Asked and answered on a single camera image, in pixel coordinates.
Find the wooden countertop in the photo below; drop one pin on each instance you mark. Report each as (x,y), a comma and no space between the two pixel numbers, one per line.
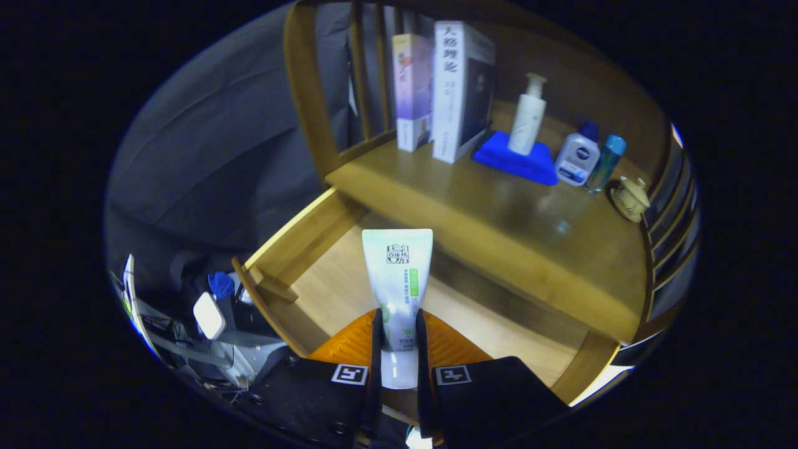
(499,231)

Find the white rounded device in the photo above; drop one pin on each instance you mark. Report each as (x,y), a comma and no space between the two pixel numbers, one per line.
(209,315)

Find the white book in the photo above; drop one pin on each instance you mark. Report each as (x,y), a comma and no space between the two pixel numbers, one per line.
(450,93)

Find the wooden drawer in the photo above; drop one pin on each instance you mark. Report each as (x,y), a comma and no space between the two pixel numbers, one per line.
(336,287)

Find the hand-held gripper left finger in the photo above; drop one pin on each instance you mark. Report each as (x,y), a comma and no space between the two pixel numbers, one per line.
(376,362)

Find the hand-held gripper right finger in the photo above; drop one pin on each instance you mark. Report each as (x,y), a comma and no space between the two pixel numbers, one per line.
(423,374)

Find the purple book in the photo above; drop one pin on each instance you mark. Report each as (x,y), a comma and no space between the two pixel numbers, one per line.
(411,87)

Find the small blue object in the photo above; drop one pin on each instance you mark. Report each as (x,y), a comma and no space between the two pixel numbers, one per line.
(221,285)

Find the teal bottle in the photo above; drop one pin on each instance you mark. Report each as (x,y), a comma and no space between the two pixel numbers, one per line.
(606,162)

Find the blue folded cloth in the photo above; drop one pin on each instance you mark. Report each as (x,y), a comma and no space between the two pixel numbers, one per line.
(499,156)

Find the white pump bottle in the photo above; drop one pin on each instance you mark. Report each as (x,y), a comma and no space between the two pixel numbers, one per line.
(527,125)

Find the white tube with green print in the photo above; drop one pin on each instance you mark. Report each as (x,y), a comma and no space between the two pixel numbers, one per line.
(398,274)

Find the ceramic lidded teacup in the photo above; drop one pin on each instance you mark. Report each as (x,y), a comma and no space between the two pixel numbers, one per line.
(634,196)

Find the white bottle with blue cap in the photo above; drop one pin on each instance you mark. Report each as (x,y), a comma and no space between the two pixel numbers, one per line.
(576,159)

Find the wooden cabinet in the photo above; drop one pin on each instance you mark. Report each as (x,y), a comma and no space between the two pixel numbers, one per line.
(305,93)

